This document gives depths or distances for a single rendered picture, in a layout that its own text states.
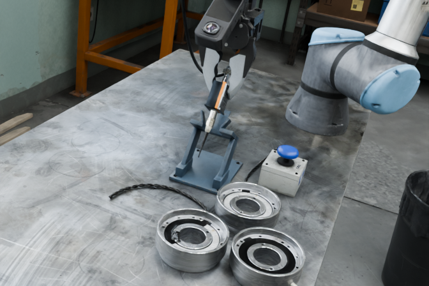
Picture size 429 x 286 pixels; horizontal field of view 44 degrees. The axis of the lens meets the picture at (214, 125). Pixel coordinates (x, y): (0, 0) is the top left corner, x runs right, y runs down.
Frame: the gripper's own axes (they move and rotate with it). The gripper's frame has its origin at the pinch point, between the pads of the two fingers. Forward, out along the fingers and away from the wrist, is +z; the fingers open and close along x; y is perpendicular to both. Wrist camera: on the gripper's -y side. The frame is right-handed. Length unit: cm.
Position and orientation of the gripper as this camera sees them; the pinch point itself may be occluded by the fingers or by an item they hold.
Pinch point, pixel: (220, 91)
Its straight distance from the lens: 92.1
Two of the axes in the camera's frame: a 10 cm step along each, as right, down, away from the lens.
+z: -1.3, 8.6, 4.9
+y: 3.5, -4.2, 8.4
